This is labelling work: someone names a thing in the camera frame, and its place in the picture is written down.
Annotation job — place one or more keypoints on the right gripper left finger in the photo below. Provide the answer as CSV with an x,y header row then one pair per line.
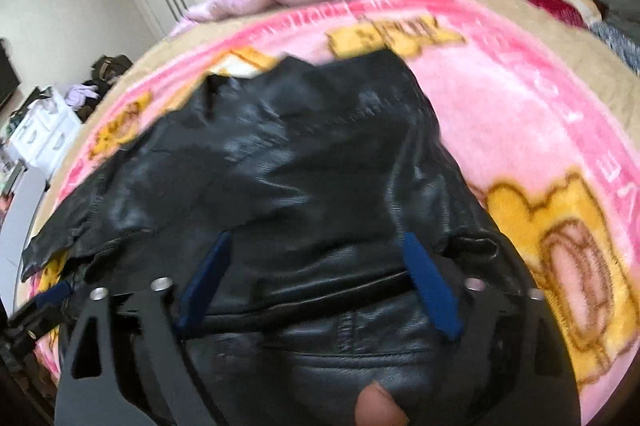
x,y
89,392

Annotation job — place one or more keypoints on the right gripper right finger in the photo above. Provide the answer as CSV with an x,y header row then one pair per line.
x,y
506,360

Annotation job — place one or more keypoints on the black leather jacket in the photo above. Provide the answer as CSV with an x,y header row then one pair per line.
x,y
317,174

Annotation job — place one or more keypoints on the dark clothes pile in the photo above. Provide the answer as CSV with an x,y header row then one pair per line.
x,y
85,97

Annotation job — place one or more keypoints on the right hand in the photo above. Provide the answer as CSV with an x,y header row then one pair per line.
x,y
375,406

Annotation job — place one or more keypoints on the white drawer cabinet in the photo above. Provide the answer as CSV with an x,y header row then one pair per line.
x,y
43,137

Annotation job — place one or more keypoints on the pink cartoon fleece blanket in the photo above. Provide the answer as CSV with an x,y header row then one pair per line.
x,y
540,145

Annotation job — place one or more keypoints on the beige bed sheet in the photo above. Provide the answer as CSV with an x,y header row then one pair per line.
x,y
590,55

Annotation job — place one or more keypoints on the blue white patterned cloth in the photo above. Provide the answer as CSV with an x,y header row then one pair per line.
x,y
621,45

